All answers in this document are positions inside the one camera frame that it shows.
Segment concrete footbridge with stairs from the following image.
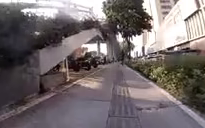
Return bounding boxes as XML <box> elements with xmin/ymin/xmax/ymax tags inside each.
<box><xmin>38</xmin><ymin>0</ymin><xmax>122</xmax><ymax>95</ymax></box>

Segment dark tactile paving strip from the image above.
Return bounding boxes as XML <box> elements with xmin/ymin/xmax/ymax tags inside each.
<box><xmin>104</xmin><ymin>64</ymin><xmax>143</xmax><ymax>128</ymax></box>

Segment green hedge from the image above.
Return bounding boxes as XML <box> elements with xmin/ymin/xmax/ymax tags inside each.
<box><xmin>127</xmin><ymin>54</ymin><xmax>205</xmax><ymax>116</ymax></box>

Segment dark green tree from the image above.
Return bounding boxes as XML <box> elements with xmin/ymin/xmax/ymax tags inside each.
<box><xmin>102</xmin><ymin>0</ymin><xmax>154</xmax><ymax>66</ymax></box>

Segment tall building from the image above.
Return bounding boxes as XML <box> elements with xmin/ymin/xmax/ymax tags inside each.
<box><xmin>141</xmin><ymin>0</ymin><xmax>205</xmax><ymax>56</ymax></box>

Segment row of parked motorcycles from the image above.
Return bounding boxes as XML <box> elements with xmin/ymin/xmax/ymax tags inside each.
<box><xmin>67</xmin><ymin>49</ymin><xmax>106</xmax><ymax>73</ymax></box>

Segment grey concrete wall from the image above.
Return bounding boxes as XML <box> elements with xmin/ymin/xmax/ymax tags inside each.
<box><xmin>0</xmin><ymin>53</ymin><xmax>42</xmax><ymax>115</ymax></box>

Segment pale kerb stone line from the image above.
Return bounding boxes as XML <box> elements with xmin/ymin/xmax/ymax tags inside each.
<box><xmin>0</xmin><ymin>66</ymin><xmax>106</xmax><ymax>127</ymax></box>
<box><xmin>124</xmin><ymin>64</ymin><xmax>205</xmax><ymax>128</ymax></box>

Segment paved footpath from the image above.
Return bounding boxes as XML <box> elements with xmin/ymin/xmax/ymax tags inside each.
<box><xmin>0</xmin><ymin>62</ymin><xmax>205</xmax><ymax>128</ymax></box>

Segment dark overhanging bushes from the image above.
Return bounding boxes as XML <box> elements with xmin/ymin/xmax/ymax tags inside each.
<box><xmin>0</xmin><ymin>2</ymin><xmax>102</xmax><ymax>75</ymax></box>

